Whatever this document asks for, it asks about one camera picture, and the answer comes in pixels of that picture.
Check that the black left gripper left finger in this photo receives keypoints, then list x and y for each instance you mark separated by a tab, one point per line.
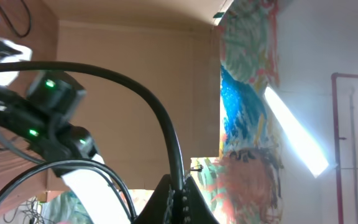
158	210

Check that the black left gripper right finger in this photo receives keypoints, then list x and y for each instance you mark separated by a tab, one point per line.
194	209

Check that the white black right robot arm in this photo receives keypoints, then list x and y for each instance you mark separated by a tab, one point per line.
36	128

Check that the red wall pipe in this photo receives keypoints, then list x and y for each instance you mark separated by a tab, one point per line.
334	78

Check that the grey wall pipe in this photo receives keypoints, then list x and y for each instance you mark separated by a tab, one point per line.
354	153

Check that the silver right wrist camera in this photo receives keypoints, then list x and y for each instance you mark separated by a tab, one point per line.
12	52

